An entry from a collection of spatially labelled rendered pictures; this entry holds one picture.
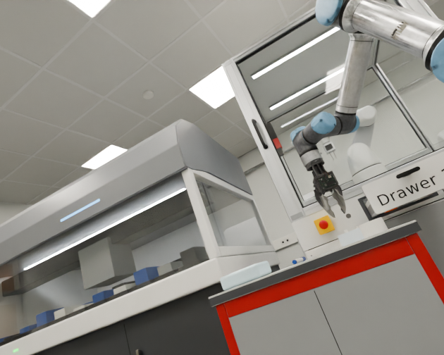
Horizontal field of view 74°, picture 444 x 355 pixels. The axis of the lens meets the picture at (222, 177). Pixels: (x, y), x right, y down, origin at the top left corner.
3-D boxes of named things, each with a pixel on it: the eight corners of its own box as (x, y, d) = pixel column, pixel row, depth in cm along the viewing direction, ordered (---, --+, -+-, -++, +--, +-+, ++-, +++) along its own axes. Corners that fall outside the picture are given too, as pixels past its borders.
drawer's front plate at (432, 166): (468, 178, 94) (447, 149, 97) (376, 214, 101) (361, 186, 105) (466, 179, 95) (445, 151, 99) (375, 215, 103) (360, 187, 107)
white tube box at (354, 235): (366, 237, 97) (361, 226, 98) (342, 246, 100) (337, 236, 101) (366, 237, 108) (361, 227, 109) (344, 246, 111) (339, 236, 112)
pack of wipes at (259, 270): (273, 272, 96) (268, 259, 98) (260, 277, 88) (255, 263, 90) (237, 286, 103) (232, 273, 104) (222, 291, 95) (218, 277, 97)
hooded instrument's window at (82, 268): (213, 258, 132) (184, 170, 147) (-37, 361, 180) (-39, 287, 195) (271, 251, 234) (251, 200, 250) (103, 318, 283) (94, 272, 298)
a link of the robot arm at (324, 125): (337, 108, 108) (319, 125, 117) (314, 110, 103) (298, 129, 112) (348, 125, 105) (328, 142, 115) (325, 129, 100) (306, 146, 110)
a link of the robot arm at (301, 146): (296, 125, 113) (285, 137, 120) (308, 149, 109) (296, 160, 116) (311, 123, 116) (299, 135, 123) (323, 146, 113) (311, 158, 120)
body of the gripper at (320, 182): (320, 192, 105) (305, 163, 109) (318, 198, 113) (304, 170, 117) (340, 184, 104) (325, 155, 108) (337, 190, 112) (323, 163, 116)
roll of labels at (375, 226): (359, 240, 89) (353, 227, 91) (377, 233, 92) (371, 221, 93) (375, 234, 83) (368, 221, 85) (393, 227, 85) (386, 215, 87)
